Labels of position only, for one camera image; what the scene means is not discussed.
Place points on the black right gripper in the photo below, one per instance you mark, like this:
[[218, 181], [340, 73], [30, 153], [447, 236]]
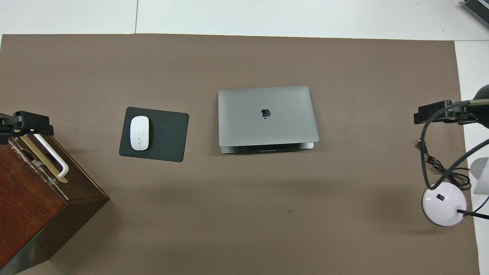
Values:
[[484, 93]]

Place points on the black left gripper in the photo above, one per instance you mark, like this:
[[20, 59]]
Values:
[[5, 133]]

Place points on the grey Apple laptop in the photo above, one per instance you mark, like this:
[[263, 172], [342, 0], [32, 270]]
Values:
[[244, 122]]

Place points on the dark brown wooden box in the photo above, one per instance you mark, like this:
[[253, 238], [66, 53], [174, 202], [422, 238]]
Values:
[[34, 206]]

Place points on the white desk lamp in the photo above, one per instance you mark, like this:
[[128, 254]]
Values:
[[443, 206]]

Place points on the white computer mouse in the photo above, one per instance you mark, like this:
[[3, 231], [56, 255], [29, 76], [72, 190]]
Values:
[[139, 133]]

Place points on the grey ribbed device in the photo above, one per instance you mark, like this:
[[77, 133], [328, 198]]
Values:
[[477, 9]]

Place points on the black mouse pad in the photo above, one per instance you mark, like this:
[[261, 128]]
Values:
[[168, 137]]

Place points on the brown table mat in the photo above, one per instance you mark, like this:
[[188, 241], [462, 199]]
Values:
[[244, 214]]

